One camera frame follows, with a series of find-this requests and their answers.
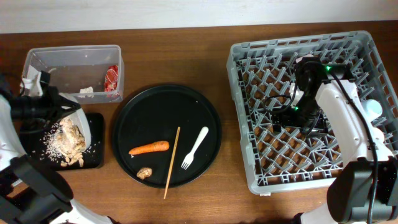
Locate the white paper ball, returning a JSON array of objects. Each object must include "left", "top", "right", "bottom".
[{"left": 78, "top": 86, "right": 94, "bottom": 98}]

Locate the white plastic fork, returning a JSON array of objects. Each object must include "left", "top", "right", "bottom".
[{"left": 181, "top": 126, "right": 209, "bottom": 170}]

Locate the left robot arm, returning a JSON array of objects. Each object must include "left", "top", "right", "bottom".
[{"left": 1, "top": 71, "right": 115, "bottom": 223}]

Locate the clear plastic waste bin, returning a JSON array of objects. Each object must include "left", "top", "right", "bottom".
[{"left": 22, "top": 45, "right": 124, "bottom": 105}]

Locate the black rectangular tray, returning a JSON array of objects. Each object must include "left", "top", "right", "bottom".
[{"left": 19, "top": 113, "right": 105, "bottom": 171}]

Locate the round black serving tray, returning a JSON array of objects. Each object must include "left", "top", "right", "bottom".
[{"left": 112, "top": 85, "right": 222, "bottom": 189}]

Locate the blue plastic cup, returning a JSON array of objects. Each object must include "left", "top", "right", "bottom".
[{"left": 361, "top": 99, "right": 383, "bottom": 121}]

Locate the cream plastic cup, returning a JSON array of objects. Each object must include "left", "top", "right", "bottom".
[{"left": 372, "top": 127, "right": 386, "bottom": 151}]

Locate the red snack wrapper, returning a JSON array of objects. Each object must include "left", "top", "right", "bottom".
[{"left": 104, "top": 65, "right": 119, "bottom": 92}]

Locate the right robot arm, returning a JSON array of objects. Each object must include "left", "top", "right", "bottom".
[{"left": 270, "top": 55, "right": 397, "bottom": 223}]

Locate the grey plate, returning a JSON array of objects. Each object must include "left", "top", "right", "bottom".
[{"left": 70, "top": 108, "right": 91, "bottom": 151}]

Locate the orange carrot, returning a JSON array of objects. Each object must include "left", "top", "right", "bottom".
[{"left": 129, "top": 141, "right": 170, "bottom": 156}]

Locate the ginger root piece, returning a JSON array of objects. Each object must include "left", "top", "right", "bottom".
[{"left": 136, "top": 167, "right": 152, "bottom": 180}]

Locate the grey dishwasher rack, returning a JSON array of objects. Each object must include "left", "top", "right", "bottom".
[{"left": 227, "top": 30, "right": 397, "bottom": 196}]

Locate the wooden chopstick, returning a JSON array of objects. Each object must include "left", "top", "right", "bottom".
[{"left": 163, "top": 126, "right": 180, "bottom": 200}]

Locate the pink bowl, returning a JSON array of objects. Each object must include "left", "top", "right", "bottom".
[{"left": 289, "top": 54, "right": 313, "bottom": 100}]

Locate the food scraps pile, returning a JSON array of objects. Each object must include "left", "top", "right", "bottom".
[{"left": 41, "top": 116, "right": 91, "bottom": 168}]

